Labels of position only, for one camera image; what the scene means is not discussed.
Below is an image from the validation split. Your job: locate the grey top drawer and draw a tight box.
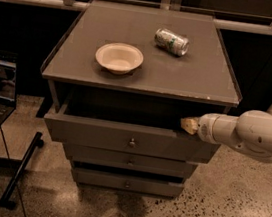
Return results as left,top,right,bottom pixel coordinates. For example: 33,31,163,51
45,105,219,163

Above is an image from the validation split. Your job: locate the grey drawer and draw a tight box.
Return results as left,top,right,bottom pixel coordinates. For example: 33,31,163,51
63,144,198,178
45,105,219,163
71,168,184,198

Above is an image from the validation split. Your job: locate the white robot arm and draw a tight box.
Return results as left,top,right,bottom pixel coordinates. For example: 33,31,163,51
180,105,272,163

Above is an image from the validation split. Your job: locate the grey drawer cabinet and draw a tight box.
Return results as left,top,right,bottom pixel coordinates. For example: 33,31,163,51
41,0,241,185

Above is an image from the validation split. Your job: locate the grey middle drawer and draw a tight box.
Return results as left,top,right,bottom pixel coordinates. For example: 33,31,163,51
63,144,198,178

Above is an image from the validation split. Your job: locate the grey bottom drawer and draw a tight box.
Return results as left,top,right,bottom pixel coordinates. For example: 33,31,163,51
71,168,184,198

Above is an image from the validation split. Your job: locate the silver green soda can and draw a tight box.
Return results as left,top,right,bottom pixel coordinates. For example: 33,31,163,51
154,28,190,57

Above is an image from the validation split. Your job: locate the white paper bowl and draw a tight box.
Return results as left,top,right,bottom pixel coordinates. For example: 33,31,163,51
95,42,144,75

